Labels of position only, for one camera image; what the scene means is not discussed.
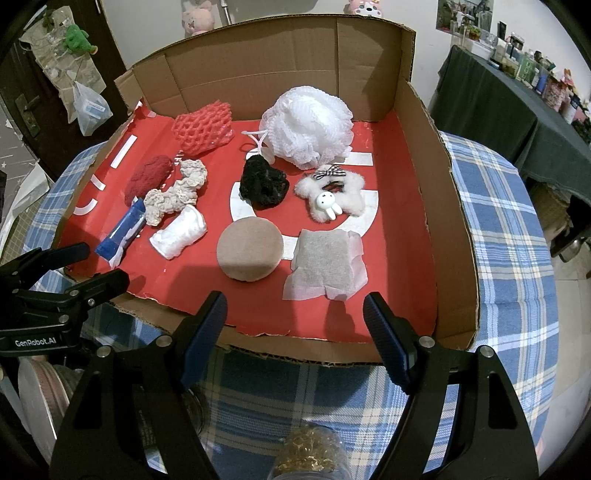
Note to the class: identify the blue plaid blanket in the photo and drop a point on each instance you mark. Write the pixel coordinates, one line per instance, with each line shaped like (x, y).
(503, 277)

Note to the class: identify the white gauze sachet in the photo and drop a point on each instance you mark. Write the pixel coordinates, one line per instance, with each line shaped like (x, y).
(323, 258)

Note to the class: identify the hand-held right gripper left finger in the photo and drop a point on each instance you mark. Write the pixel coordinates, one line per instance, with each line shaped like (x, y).
(205, 337)

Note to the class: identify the pink plush toy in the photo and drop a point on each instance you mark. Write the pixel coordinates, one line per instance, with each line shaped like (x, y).
(196, 18)
(364, 8)

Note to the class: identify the black scrunchie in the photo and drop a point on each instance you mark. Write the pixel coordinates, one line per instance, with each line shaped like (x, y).
(263, 182)

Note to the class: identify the wall mirror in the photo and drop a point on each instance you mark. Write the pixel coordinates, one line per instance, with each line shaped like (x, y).
(461, 14)

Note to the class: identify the large glass jar metal lid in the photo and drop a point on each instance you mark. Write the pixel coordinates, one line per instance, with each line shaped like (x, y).
(37, 406)

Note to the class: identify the row of cosmetic bottles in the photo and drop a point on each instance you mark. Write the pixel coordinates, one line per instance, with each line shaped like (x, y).
(545, 74)

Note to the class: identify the small clear jar of capsules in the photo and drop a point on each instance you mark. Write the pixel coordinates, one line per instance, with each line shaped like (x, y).
(314, 452)

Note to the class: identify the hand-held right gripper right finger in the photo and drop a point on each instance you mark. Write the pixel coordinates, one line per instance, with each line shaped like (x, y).
(390, 341)

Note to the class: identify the white paper sheets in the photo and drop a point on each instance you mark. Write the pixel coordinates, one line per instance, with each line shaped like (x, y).
(23, 203)

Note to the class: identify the white cloth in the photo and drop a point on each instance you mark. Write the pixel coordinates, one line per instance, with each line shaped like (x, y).
(178, 233)

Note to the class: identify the blue and white packet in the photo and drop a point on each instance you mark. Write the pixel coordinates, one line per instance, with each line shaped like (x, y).
(117, 235)

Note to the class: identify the cardboard box with red lining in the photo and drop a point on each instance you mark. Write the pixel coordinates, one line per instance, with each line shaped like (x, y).
(277, 60)

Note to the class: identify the white plastic bag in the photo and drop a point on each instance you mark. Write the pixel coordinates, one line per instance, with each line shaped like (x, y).
(92, 110)

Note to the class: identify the beige hanging door organiser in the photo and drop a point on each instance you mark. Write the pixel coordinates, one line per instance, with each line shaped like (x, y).
(51, 60)

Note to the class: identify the dark brown door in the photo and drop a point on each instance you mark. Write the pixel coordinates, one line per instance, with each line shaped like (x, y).
(46, 138)

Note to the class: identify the green plush toy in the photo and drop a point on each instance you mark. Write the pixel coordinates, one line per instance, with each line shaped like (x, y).
(78, 39)

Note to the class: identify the white fluffy bunny hair clip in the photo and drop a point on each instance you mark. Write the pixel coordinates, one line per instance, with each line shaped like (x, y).
(314, 189)

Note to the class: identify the beige powder puff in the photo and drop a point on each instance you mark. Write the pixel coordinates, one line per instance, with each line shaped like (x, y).
(249, 249)

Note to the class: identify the cream lace scrunchie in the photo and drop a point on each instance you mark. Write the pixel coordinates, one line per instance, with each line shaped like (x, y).
(178, 191)

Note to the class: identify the red foam fruit net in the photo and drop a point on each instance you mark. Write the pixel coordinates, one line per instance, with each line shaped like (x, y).
(201, 127)

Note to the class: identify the table with dark green cloth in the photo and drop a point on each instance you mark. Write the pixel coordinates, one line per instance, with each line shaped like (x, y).
(489, 110)

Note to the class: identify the red knitted scrunchie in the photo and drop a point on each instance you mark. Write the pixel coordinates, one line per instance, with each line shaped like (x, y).
(147, 177)

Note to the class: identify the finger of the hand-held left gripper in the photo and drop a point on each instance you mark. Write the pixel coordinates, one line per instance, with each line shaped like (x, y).
(101, 284)
(51, 256)

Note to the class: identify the white mesh bath pouf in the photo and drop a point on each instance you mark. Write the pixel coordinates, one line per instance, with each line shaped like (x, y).
(309, 124)

